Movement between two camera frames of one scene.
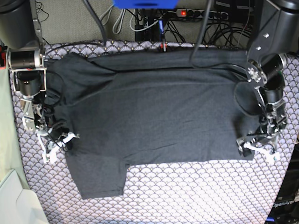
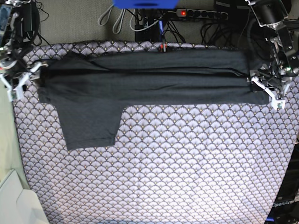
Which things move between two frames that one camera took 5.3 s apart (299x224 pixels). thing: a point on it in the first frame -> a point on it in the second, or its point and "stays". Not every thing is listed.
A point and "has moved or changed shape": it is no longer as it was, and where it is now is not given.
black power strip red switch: [194, 13] stays
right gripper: [267, 136] -> [262, 78]
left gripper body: [53, 136] -> [19, 74]
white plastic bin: [18, 204] stays
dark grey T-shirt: [123, 108] has moved or changed shape
